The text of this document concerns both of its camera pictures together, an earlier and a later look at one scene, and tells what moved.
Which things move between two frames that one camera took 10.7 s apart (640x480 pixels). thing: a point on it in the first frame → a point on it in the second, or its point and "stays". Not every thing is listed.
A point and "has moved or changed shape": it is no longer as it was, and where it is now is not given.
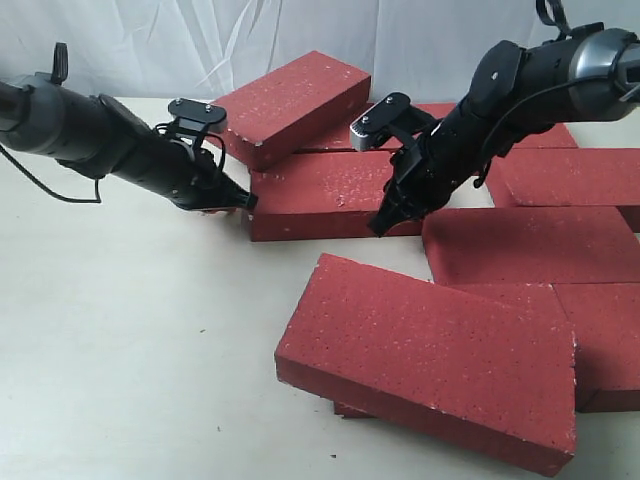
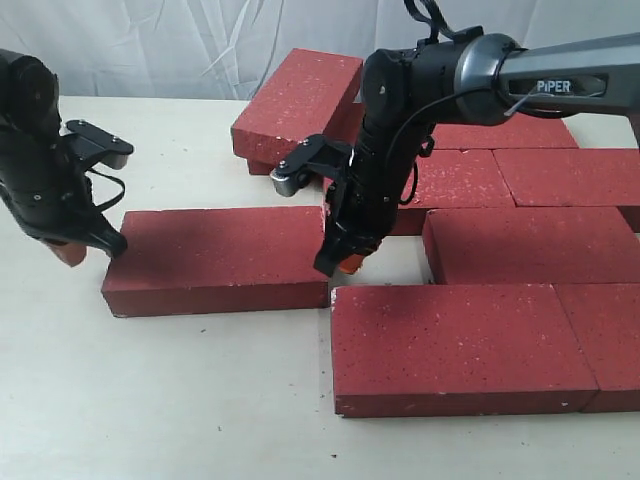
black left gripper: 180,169 → 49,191
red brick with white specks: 323,195 has moved or changed shape
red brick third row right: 576,244 stays
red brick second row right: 565,177 stays
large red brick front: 481,372 → 219,261
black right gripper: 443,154 → 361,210
